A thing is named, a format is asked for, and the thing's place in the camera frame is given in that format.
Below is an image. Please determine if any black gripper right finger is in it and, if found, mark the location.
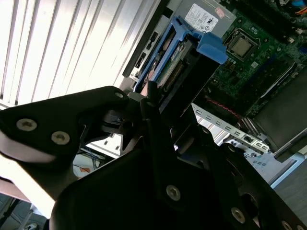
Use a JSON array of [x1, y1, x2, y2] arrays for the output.
[[184, 104, 307, 230]]

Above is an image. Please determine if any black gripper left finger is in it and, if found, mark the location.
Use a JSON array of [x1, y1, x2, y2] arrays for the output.
[[0, 80, 191, 213]]

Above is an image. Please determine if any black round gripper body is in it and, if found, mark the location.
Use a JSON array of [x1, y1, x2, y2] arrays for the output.
[[47, 134, 232, 230]]

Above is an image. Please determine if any hard disk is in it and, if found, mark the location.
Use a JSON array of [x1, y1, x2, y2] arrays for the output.
[[133, 15, 228, 115]]

